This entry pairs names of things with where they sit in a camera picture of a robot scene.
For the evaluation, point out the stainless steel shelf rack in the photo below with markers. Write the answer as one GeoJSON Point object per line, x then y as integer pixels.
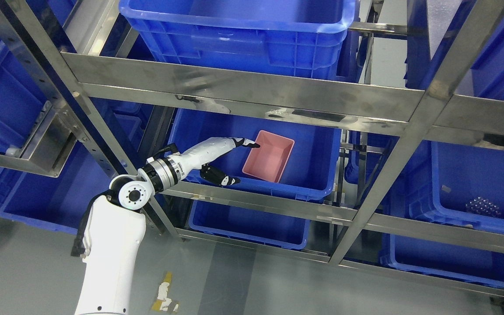
{"type": "Point", "coordinates": [69, 79]}

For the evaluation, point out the blue shelf bin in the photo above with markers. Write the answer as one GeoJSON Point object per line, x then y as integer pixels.
{"type": "Point", "coordinates": [457, 185]}
{"type": "Point", "coordinates": [56, 202]}
{"type": "Point", "coordinates": [249, 225]}
{"type": "Point", "coordinates": [309, 174]}
{"type": "Point", "coordinates": [469, 265]}
{"type": "Point", "coordinates": [298, 38]}

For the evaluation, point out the blue shelf bin bottom right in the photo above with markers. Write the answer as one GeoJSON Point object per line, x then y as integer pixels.
{"type": "Point", "coordinates": [469, 265]}

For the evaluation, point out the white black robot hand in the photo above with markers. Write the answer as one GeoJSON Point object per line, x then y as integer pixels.
{"type": "Point", "coordinates": [200, 156]}

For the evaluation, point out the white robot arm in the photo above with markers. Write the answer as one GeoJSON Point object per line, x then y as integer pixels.
{"type": "Point", "coordinates": [111, 232]}

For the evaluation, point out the blue shelf bin top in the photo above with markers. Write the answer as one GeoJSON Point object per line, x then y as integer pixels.
{"type": "Point", "coordinates": [298, 38]}

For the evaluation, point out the blue shelf bin bottom centre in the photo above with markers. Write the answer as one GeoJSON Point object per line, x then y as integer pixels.
{"type": "Point", "coordinates": [249, 225]}

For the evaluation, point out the blue shelf bin left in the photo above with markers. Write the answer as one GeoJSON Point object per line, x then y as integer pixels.
{"type": "Point", "coordinates": [56, 202]}

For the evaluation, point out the pink plastic storage box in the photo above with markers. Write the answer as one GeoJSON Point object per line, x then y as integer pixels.
{"type": "Point", "coordinates": [269, 161]}

